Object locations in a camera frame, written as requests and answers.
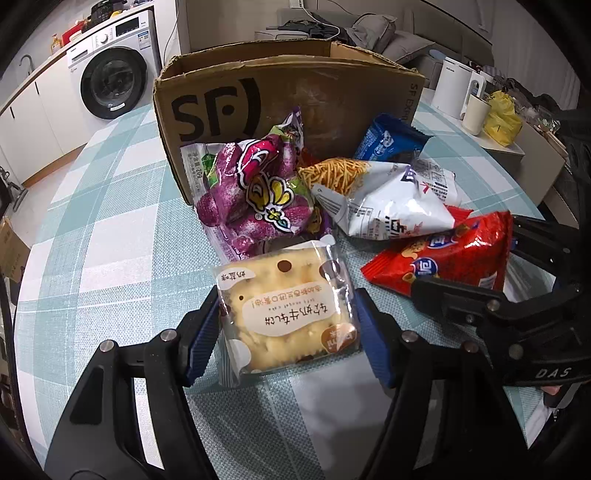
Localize grey sofa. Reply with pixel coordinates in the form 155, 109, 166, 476
254, 0, 495, 70

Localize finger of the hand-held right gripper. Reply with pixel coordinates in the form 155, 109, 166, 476
508, 213, 583, 278
410, 277, 532, 342

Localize cream cup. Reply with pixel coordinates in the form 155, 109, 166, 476
462, 96, 492, 136

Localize white stick snack bag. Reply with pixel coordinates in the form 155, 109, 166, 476
298, 157, 462, 241

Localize dark clothes pile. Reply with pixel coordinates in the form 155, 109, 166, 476
277, 18, 342, 40

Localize white lower cabinets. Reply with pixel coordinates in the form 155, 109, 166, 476
0, 48, 90, 185

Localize white washing machine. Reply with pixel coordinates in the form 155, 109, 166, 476
65, 4, 163, 121

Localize small cardboard box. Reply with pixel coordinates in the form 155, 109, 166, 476
0, 217, 31, 282

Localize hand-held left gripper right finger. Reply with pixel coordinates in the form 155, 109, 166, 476
353, 288, 532, 480

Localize white electric kettle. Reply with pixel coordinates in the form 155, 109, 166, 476
434, 58, 486, 118

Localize clear cracker packet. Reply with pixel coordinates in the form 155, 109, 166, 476
213, 234, 363, 387

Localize purple snack packet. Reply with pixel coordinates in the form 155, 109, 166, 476
180, 107, 333, 264

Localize checkered tablecloth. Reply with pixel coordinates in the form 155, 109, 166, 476
11, 99, 561, 480

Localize brown cardboard box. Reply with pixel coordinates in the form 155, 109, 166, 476
152, 39, 426, 206

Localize black pressure cooker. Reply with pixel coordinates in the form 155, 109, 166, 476
90, 0, 127, 19

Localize beige pillow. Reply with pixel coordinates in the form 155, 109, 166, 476
383, 30, 437, 65

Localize small red snack packet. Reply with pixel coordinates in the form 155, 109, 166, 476
360, 205, 514, 298

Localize white red-edged snack packet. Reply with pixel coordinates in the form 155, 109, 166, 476
409, 159, 463, 208

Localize blue snack packet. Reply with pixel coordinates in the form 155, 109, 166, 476
353, 113, 430, 163

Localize grey cushion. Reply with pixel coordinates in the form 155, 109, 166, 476
344, 13, 398, 47

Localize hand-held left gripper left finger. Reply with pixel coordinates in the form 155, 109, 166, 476
44, 288, 222, 480

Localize yellow plastic bag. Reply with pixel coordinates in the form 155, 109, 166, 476
482, 90, 525, 147

